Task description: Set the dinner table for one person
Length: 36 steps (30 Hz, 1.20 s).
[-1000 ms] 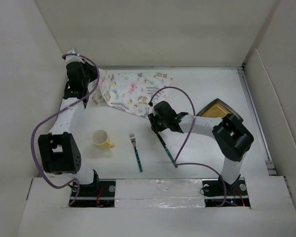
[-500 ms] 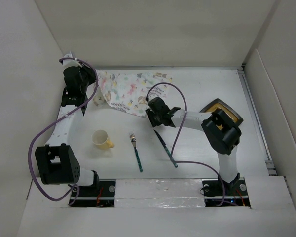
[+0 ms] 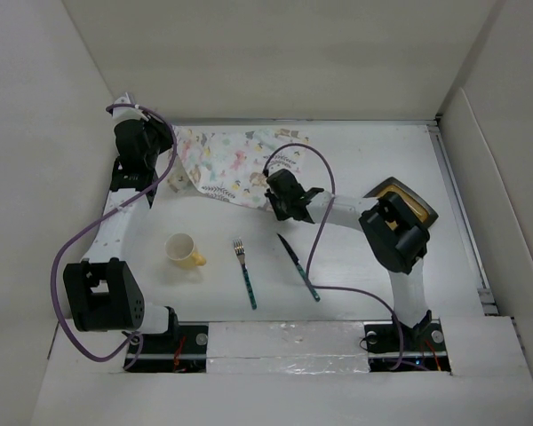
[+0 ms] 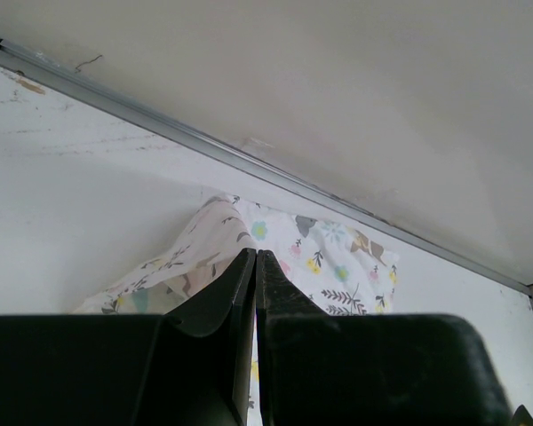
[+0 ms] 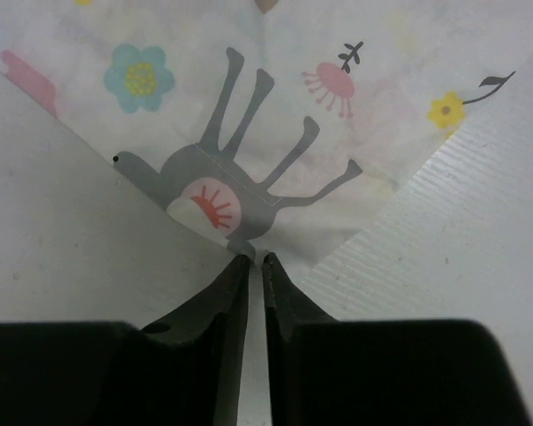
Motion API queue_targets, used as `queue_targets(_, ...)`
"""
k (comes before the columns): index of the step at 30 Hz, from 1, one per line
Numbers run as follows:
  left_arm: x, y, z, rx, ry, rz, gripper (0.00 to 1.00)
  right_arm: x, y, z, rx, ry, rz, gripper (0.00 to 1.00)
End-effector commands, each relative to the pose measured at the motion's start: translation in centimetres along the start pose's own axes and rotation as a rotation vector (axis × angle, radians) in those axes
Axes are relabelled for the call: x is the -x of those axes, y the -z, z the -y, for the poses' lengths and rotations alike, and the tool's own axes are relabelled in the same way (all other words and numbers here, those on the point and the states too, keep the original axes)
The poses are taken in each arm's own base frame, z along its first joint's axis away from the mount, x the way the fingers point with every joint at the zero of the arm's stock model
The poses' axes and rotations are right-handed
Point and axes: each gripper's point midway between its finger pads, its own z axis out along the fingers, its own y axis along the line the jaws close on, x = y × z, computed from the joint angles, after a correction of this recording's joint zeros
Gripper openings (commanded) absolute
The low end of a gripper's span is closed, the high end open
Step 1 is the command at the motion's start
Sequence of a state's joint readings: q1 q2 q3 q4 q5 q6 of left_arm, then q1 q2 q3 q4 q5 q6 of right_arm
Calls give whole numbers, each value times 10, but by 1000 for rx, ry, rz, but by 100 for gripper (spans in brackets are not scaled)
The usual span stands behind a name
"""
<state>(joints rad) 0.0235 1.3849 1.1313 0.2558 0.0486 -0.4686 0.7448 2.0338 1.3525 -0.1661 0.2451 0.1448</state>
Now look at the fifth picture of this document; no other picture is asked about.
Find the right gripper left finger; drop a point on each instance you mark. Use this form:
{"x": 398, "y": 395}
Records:
{"x": 182, "y": 369}

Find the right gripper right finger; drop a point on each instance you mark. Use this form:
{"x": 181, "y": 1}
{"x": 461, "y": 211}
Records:
{"x": 323, "y": 371}

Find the floral patterned cloth placemat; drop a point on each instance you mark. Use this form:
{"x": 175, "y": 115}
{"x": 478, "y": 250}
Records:
{"x": 265, "y": 125}

